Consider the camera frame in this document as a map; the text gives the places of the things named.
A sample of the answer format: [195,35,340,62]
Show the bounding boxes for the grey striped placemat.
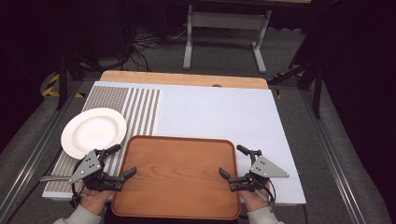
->
[44,85,162,194]

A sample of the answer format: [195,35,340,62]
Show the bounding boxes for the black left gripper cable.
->
[68,181,87,209]

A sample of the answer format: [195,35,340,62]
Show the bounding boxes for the white table sheet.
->
[41,80,307,206]

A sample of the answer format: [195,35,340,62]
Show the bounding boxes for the yellow black hazard tape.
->
[41,72,86,99]

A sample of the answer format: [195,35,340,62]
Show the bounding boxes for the person's right hand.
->
[238,188,274,213]

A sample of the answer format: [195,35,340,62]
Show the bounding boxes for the person's left hand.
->
[78,188,115,216]

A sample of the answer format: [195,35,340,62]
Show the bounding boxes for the white round plate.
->
[60,107,128,161]

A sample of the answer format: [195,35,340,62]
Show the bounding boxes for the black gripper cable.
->
[68,181,87,209]
[262,178,276,205]

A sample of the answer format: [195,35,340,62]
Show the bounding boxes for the grey metal utensil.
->
[38,175,74,183]

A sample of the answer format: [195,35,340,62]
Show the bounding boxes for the brown wooden tray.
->
[110,134,242,221]

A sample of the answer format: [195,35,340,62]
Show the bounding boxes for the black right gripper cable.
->
[262,178,276,205]

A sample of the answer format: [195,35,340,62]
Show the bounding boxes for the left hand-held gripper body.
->
[68,148,125,192]

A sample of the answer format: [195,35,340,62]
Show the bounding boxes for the black floor cables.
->
[122,26,190,73]

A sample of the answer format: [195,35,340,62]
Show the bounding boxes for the grey metal table frame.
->
[182,2,273,75]

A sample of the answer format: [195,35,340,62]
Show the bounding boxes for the aluminium floor rail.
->
[299,89,369,224]
[0,78,84,220]

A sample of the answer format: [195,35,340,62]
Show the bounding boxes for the black tripod stand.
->
[55,50,105,111]
[268,57,325,119]

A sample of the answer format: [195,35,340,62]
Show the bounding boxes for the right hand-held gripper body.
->
[228,149,290,193]

